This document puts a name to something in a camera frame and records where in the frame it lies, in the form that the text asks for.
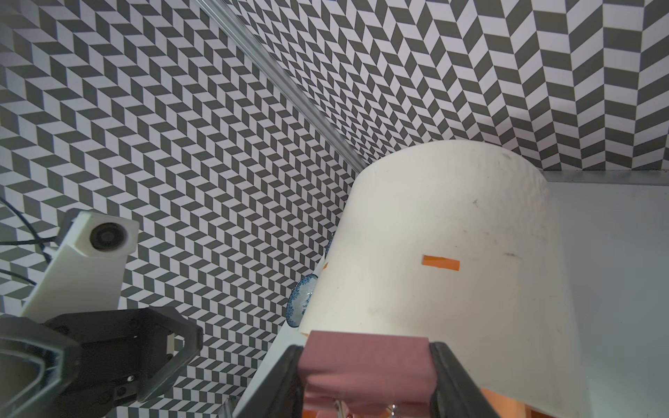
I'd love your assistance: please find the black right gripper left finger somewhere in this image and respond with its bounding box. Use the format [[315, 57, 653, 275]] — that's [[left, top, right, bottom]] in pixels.
[[233, 345, 304, 418]]

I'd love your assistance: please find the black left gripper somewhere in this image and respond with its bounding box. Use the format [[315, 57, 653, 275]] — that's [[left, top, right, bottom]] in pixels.
[[1, 307, 203, 417]]

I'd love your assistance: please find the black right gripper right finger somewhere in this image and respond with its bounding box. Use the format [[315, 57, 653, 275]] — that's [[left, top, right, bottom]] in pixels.
[[430, 342, 499, 418]]

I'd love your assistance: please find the orange pink top drawer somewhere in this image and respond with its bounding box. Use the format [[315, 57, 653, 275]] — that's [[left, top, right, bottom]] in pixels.
[[481, 388, 552, 418]]

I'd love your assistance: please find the pink binder clip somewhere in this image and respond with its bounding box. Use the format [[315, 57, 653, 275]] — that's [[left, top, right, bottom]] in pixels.
[[298, 331, 437, 417]]

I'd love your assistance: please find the cream round drawer cabinet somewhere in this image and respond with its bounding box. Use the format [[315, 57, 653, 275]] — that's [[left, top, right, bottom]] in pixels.
[[300, 140, 592, 417]]

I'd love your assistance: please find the blue floral bowl far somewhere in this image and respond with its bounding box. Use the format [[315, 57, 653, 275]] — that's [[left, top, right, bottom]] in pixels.
[[285, 274, 318, 328]]

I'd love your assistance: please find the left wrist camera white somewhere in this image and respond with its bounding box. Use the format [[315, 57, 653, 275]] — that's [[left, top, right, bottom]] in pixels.
[[19, 209, 139, 323]]

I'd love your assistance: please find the aluminium corner post left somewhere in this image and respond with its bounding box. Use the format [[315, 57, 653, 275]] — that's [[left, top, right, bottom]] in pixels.
[[199, 0, 368, 173]]

